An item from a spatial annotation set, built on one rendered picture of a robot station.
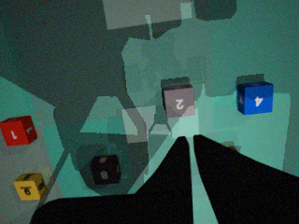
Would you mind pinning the yellow block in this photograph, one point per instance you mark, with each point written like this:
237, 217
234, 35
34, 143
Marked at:
31, 186

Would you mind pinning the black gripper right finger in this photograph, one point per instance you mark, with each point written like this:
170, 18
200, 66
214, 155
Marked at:
242, 190

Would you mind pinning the blue block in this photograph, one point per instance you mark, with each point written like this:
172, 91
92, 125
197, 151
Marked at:
255, 98

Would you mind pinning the red block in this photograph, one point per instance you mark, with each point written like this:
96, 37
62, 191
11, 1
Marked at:
18, 131

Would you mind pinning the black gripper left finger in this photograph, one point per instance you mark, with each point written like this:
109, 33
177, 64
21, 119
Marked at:
165, 198

